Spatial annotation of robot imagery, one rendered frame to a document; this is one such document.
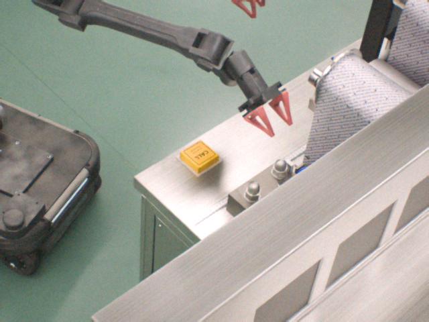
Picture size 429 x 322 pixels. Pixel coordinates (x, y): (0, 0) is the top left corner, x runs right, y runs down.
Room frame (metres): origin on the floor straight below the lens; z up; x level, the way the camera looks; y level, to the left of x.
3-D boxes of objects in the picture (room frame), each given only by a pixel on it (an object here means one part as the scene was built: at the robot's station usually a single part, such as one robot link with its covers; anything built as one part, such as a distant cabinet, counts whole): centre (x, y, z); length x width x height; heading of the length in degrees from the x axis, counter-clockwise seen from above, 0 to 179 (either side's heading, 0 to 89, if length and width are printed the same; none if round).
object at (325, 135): (1.22, -0.29, 1.11); 0.23 x 0.01 x 0.18; 48
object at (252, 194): (1.17, -0.09, 1.05); 0.04 x 0.04 x 0.04
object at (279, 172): (1.25, -0.15, 1.05); 0.04 x 0.04 x 0.04
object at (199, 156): (1.38, 0.04, 0.91); 0.07 x 0.07 x 0.02; 48
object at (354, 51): (1.34, -0.24, 1.25); 0.15 x 0.01 x 0.15; 138
